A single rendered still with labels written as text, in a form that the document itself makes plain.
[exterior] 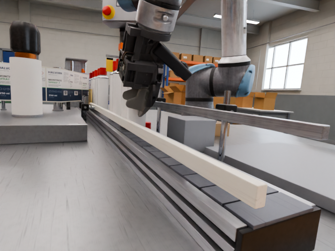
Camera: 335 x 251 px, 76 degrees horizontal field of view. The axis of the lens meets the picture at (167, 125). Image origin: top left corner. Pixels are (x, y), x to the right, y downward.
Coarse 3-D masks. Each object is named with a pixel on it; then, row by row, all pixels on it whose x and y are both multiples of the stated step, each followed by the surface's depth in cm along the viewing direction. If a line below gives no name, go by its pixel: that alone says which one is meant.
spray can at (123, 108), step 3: (123, 87) 59; (126, 87) 58; (123, 90) 59; (126, 90) 58; (123, 99) 59; (123, 102) 59; (123, 105) 59; (123, 108) 60; (126, 108) 59; (123, 111) 60; (126, 111) 59; (123, 114) 60; (126, 114) 59; (123, 117) 60; (126, 117) 60; (120, 126) 61
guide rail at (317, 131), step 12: (168, 108) 47; (180, 108) 42; (192, 108) 39; (204, 108) 36; (228, 120) 30; (240, 120) 28; (252, 120) 27; (264, 120) 25; (276, 120) 24; (288, 120) 23; (288, 132) 22; (300, 132) 21; (312, 132) 20; (324, 132) 20
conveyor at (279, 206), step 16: (96, 112) 99; (144, 144) 42; (160, 160) 34; (176, 160) 33; (192, 176) 27; (208, 192) 23; (224, 192) 23; (272, 192) 24; (224, 208) 20; (240, 208) 20; (272, 208) 20; (288, 208) 21; (304, 208) 21; (256, 224) 18
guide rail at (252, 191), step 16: (112, 112) 68; (128, 128) 48; (144, 128) 40; (160, 144) 33; (176, 144) 29; (192, 160) 25; (208, 160) 23; (208, 176) 22; (224, 176) 20; (240, 176) 18; (240, 192) 18; (256, 192) 17; (256, 208) 17
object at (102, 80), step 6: (102, 72) 98; (102, 78) 97; (108, 78) 99; (102, 84) 98; (108, 84) 100; (102, 90) 98; (108, 90) 101; (102, 96) 99; (108, 96) 101; (102, 102) 99
